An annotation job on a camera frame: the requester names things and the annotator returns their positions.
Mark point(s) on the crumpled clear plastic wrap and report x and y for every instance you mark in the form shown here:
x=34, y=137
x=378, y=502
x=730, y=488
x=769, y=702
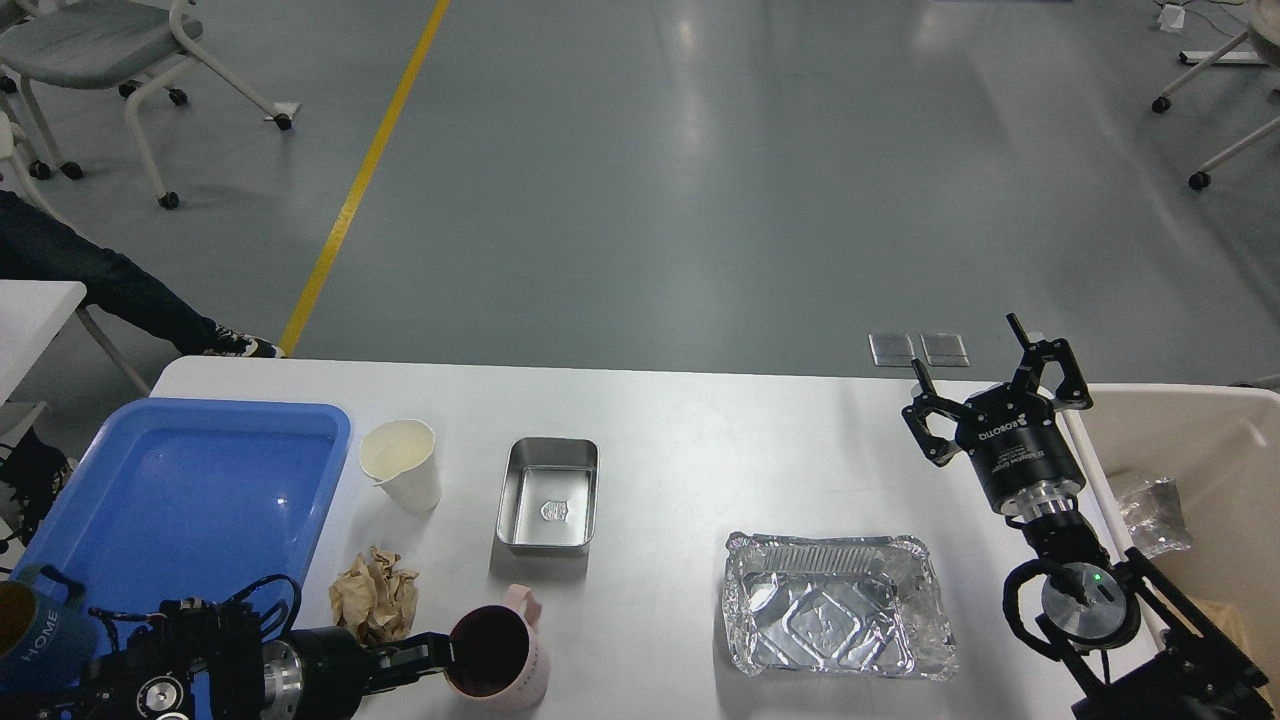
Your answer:
x=1151, y=509

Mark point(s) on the pink HOME mug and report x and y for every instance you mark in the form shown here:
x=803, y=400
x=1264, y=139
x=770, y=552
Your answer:
x=498, y=660

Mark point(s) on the white side table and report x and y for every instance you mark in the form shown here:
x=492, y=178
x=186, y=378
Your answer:
x=32, y=313

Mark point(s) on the blue plastic tray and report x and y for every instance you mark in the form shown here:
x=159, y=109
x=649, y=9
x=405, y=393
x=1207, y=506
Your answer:
x=180, y=498

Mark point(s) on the grey office chair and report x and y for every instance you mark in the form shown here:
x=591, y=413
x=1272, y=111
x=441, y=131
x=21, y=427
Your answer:
x=93, y=45

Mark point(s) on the aluminium foil tray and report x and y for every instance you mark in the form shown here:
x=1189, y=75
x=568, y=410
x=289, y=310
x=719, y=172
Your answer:
x=845, y=606

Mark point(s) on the white paper cup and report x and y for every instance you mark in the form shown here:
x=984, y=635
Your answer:
x=399, y=458

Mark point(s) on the beige plastic bin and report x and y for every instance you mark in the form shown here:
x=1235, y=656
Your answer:
x=1222, y=445

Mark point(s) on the right metal floor plate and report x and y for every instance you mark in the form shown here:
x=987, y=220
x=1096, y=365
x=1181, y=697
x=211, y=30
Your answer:
x=945, y=349

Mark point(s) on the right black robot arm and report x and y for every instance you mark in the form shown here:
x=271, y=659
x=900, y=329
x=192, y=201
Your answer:
x=1133, y=642

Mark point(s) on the dark blue HOME mug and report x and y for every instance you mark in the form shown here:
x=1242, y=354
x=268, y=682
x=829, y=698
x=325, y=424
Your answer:
x=46, y=636

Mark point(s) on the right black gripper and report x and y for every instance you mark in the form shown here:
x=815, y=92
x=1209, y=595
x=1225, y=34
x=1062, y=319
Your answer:
x=1015, y=445

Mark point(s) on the brown paper in bin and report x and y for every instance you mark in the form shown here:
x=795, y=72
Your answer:
x=1231, y=621

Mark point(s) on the left metal floor plate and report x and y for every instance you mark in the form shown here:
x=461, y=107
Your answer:
x=892, y=350

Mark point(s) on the metal floor plate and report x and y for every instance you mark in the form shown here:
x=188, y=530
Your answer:
x=945, y=349
x=892, y=350

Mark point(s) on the white chair base right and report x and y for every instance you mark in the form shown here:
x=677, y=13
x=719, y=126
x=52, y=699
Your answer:
x=1217, y=103

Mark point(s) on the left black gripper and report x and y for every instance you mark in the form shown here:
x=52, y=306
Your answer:
x=326, y=674

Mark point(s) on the white floor power adapter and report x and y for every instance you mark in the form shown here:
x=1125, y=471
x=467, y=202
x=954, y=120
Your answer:
x=1171, y=18

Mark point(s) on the person in dark trousers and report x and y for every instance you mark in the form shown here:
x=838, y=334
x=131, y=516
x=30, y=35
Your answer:
x=37, y=247

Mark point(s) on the steel rectangular tin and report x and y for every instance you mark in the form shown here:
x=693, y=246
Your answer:
x=547, y=505

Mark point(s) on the crumpled brown paper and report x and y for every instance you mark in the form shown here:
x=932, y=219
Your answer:
x=375, y=598

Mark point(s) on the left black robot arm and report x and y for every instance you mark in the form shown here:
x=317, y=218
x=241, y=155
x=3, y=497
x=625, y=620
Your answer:
x=235, y=661

